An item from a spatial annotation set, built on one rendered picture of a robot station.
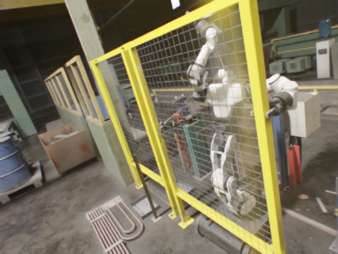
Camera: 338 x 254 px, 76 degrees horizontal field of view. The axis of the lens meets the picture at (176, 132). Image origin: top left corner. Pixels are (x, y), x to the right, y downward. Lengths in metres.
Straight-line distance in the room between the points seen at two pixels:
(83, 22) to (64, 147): 2.46
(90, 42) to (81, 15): 0.32
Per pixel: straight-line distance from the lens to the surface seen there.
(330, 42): 7.27
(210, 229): 2.13
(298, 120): 2.47
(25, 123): 11.09
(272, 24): 14.07
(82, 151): 4.88
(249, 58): 0.99
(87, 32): 3.30
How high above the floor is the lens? 1.69
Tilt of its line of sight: 20 degrees down
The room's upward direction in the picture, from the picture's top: 15 degrees counter-clockwise
